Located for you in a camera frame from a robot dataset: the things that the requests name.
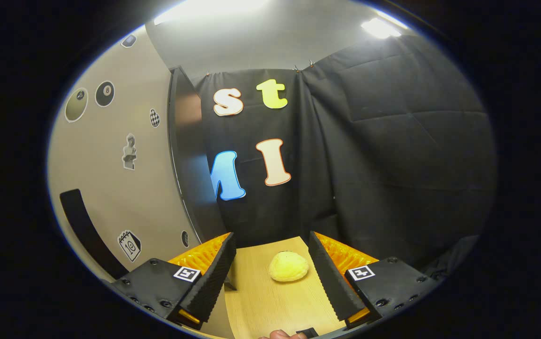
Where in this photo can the beige cabinet door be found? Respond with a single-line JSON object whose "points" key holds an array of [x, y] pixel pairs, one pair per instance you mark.
{"points": [[110, 197]]}

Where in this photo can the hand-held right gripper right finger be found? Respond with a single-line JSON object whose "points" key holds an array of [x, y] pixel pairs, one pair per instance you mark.
{"points": [[329, 282]]}

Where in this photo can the dark grey cabinet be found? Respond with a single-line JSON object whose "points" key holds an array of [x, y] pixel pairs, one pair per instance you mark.
{"points": [[190, 141]]}

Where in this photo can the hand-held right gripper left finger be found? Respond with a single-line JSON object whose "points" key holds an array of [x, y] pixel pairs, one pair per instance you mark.
{"points": [[214, 282]]}

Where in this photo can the black backdrop cloth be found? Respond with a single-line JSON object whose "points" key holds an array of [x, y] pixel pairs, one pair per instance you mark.
{"points": [[393, 141]]}

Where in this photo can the yellow round sponge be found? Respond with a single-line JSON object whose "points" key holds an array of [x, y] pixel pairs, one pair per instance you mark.
{"points": [[289, 266]]}

